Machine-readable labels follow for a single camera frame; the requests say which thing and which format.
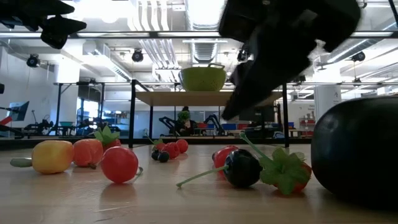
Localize long black linear light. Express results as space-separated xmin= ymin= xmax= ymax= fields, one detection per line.
xmin=0 ymin=30 xmax=398 ymax=39
xmin=52 ymin=81 xmax=398 ymax=87

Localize wooden riser shelf black legs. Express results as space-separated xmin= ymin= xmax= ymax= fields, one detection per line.
xmin=128 ymin=78 xmax=290 ymax=149

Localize black background monitor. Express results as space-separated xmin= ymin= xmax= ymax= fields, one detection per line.
xmin=238 ymin=105 xmax=276 ymax=123

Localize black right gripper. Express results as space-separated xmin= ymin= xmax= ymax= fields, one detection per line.
xmin=218 ymin=0 xmax=361 ymax=121

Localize black toy cherry with stem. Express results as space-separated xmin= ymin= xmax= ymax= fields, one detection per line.
xmin=176 ymin=148 xmax=264 ymax=189

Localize white building pillar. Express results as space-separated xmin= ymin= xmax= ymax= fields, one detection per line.
xmin=313 ymin=85 xmax=342 ymax=123
xmin=54 ymin=60 xmax=80 ymax=131

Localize person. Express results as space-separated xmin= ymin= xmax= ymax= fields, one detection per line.
xmin=178 ymin=106 xmax=199 ymax=136

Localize knife with green handle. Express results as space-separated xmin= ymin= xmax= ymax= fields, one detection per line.
xmin=9 ymin=157 xmax=34 ymax=168

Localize yellow orange toy peach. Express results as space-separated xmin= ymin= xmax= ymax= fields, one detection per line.
xmin=30 ymin=139 xmax=75 ymax=175

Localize red storage shelf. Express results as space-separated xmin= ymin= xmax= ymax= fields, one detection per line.
xmin=298 ymin=116 xmax=315 ymax=136

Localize tilted grey blue screen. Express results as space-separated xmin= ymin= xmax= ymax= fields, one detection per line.
xmin=6 ymin=100 xmax=30 ymax=122

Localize green colander bowl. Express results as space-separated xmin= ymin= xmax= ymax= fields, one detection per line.
xmin=177 ymin=62 xmax=228 ymax=92

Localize dark toy avocado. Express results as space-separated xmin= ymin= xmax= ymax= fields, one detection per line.
xmin=310 ymin=95 xmax=398 ymax=211

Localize toy strawberry green leaves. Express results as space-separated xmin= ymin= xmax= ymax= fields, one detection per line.
xmin=239 ymin=132 xmax=313 ymax=196
xmin=93 ymin=124 xmax=123 ymax=158

